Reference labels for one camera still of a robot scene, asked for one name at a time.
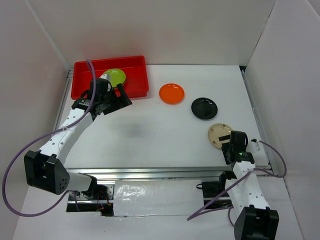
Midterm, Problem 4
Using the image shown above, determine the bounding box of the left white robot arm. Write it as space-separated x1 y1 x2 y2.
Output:
24 78 132 200

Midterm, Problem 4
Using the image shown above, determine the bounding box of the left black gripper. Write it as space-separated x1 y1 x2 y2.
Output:
100 83 132 116

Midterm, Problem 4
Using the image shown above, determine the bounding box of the red plastic bin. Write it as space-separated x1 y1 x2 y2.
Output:
70 55 149 100

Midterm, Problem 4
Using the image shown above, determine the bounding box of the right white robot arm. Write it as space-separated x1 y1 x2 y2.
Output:
217 130 279 240

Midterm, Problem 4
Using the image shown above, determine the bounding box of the white foil cover panel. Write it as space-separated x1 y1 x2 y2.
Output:
113 179 204 217

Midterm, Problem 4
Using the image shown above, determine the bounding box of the lime green plate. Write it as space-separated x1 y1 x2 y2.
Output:
103 68 126 88

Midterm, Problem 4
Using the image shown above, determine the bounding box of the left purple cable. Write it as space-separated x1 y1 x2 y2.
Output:
1 59 97 217

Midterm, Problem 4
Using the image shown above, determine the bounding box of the orange plate near bin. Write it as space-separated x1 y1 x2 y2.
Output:
159 83 185 105

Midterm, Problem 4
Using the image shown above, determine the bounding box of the black plate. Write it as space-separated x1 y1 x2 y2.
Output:
191 97 218 121

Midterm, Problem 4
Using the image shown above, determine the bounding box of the cream floral plate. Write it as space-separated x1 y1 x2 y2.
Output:
207 123 233 150

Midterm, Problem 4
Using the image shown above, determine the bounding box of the aluminium front rail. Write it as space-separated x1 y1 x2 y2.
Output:
63 166 273 181

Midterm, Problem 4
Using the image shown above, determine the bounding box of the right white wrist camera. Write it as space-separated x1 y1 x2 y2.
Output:
250 138 261 153

